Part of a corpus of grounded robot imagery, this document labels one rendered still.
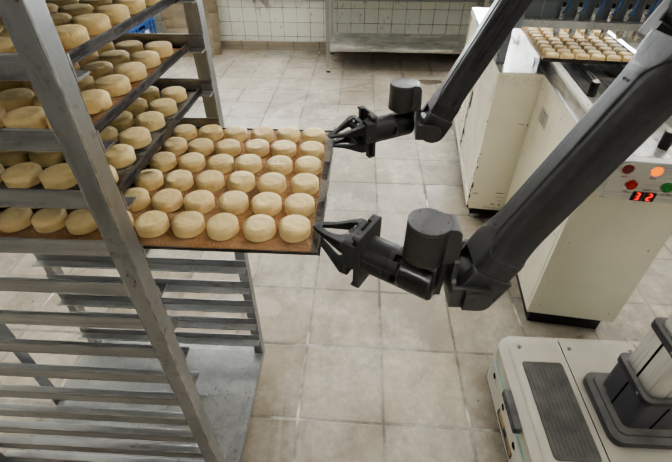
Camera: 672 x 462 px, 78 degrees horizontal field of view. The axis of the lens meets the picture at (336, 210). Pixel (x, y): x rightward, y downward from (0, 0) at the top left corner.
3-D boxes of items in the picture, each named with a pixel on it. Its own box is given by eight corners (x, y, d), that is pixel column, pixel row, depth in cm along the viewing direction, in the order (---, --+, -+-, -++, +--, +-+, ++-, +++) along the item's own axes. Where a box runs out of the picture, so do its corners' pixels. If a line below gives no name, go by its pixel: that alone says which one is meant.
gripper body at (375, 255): (371, 210, 62) (417, 228, 59) (367, 259, 68) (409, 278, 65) (348, 235, 57) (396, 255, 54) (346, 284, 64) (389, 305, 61)
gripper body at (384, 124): (367, 159, 93) (395, 152, 96) (369, 117, 87) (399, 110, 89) (353, 146, 98) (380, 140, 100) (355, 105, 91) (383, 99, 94)
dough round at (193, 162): (185, 159, 84) (183, 151, 83) (209, 160, 83) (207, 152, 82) (175, 173, 80) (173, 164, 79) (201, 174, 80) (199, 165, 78)
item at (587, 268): (497, 222, 232) (547, 60, 177) (562, 228, 228) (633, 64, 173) (520, 325, 177) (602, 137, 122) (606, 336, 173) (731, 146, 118)
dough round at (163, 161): (162, 157, 84) (159, 149, 83) (182, 162, 83) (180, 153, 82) (145, 170, 81) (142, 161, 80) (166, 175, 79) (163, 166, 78)
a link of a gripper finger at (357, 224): (326, 202, 66) (378, 222, 62) (327, 235, 71) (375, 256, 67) (301, 225, 62) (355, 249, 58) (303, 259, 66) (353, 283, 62)
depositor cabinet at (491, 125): (451, 121, 333) (471, 7, 282) (544, 127, 324) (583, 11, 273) (463, 219, 234) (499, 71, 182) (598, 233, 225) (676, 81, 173)
